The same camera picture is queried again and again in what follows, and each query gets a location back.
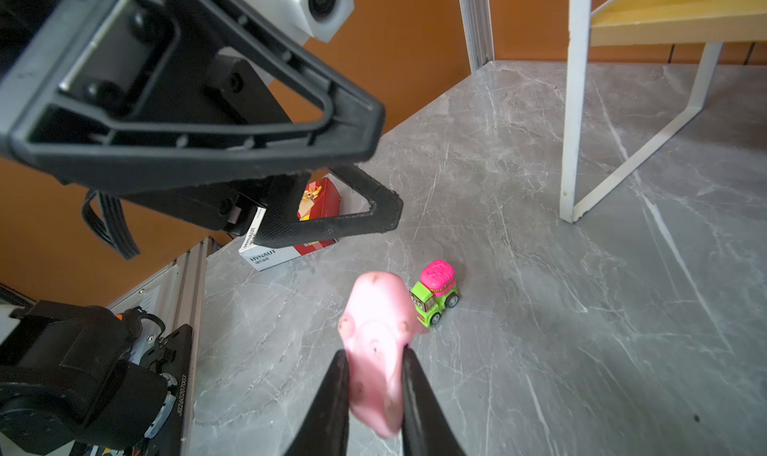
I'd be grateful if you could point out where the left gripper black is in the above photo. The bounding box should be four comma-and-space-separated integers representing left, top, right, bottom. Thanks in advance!
0, 0, 387, 232

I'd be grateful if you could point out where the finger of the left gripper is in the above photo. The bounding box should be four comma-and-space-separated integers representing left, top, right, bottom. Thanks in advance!
254, 165, 403, 248

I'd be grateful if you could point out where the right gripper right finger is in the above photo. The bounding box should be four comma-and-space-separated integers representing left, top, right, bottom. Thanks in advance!
401, 346, 465, 456

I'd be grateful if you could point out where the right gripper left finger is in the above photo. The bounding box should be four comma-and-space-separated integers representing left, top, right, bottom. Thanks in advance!
284, 349, 350, 456

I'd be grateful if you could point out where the pink pig toy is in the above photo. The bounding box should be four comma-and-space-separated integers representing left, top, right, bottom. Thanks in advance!
338, 272, 427, 439

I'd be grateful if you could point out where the yellow wooden two-tier shelf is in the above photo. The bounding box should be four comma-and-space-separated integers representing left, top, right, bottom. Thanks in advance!
556, 0, 766, 224

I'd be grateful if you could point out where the red white cardboard box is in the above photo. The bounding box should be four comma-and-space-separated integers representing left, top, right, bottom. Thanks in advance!
239, 176, 342, 272

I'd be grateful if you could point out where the green truck pink tank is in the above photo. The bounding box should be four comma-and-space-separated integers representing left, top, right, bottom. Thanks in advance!
411, 260, 461, 328

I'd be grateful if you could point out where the aluminium rail frame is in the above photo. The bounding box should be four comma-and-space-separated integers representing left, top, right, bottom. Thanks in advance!
109, 238, 217, 455

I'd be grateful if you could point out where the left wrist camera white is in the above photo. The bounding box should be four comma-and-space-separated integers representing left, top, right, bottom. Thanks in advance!
224, 0, 356, 86

